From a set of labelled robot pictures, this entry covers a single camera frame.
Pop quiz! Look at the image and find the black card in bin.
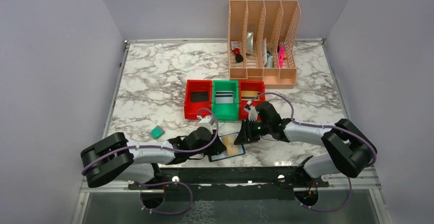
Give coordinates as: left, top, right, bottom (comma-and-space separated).
190, 92, 209, 103

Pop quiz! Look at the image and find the left red plastic bin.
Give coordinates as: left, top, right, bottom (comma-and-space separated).
184, 79, 212, 120

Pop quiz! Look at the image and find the black leather card holder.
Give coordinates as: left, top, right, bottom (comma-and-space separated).
208, 132, 246, 162

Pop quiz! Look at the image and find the red round cap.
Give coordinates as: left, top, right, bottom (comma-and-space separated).
232, 48, 240, 56

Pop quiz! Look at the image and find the small green eraser block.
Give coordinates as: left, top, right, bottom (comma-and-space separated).
150, 125, 165, 139

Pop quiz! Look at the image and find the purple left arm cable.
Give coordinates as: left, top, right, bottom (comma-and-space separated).
81, 107, 220, 176

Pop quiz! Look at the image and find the red plastic bin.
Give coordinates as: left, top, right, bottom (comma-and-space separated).
238, 81, 265, 120
184, 79, 212, 120

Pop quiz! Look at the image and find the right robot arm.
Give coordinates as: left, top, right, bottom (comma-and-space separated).
234, 101, 377, 182

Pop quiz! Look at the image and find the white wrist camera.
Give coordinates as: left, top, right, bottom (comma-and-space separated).
199, 115, 216, 131
245, 105, 258, 121

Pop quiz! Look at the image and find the grey white tube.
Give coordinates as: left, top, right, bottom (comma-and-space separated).
246, 32, 254, 55

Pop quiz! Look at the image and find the gold card in bin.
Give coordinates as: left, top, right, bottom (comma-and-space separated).
240, 90, 259, 101

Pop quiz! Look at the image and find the green plastic bin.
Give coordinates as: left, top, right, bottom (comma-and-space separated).
211, 80, 240, 121

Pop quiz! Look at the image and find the right red plastic bin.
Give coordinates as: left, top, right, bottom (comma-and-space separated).
238, 81, 265, 120

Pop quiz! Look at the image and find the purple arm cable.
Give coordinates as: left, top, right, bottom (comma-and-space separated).
246, 92, 378, 213
81, 107, 220, 176

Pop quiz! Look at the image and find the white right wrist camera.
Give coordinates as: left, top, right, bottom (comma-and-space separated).
245, 105, 258, 121

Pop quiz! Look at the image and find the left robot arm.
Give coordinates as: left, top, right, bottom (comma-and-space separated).
80, 127, 227, 188

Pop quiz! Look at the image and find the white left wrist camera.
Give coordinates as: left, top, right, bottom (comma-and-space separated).
199, 115, 216, 131

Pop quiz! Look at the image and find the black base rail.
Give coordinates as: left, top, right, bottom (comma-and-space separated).
128, 166, 329, 201

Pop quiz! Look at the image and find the silver striped card in bin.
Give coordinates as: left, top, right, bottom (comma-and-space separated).
214, 91, 234, 104

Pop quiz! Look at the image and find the pink highlighter pen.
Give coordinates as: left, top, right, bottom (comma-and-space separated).
278, 46, 286, 68

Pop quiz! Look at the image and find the light blue glue stick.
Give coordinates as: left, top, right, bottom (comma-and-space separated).
266, 54, 273, 68

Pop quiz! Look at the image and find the black round cap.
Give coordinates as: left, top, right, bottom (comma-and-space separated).
235, 54, 244, 63

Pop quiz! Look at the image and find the peach plastic file organizer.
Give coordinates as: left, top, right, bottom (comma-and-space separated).
227, 0, 301, 89

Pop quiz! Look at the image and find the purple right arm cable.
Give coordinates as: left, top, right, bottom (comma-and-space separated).
246, 92, 378, 213

